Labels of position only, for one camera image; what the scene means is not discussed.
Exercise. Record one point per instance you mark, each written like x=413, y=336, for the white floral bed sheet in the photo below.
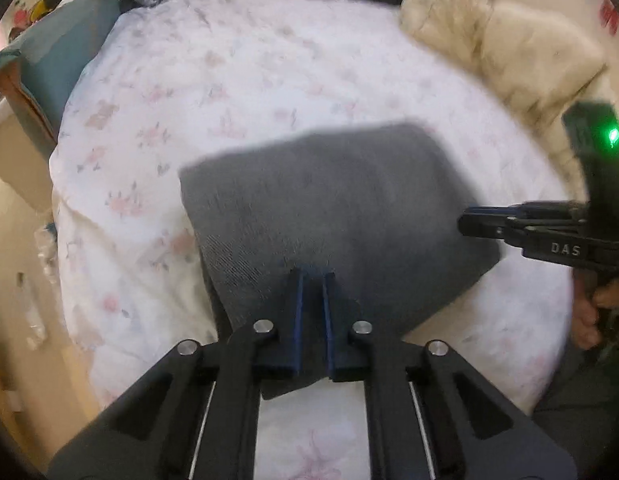
x=214, y=85

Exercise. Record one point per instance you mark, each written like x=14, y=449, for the dark grey pants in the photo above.
x=339, y=200

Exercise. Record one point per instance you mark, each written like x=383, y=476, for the plastic bottle on floor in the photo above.
x=31, y=310

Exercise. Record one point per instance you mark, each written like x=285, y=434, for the orange cushion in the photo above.
x=24, y=97

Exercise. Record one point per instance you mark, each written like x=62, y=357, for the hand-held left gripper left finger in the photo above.
x=297, y=320

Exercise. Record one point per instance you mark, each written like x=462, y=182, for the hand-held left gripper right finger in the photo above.
x=329, y=320

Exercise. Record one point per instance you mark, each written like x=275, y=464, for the person's dark clothing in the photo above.
x=579, y=410

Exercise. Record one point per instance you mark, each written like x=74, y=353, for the cream fluffy blanket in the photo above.
x=514, y=55

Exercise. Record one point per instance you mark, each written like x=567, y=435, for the person's right hand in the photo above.
x=587, y=320

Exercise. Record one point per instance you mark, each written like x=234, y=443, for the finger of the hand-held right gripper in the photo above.
x=489, y=230
x=519, y=210

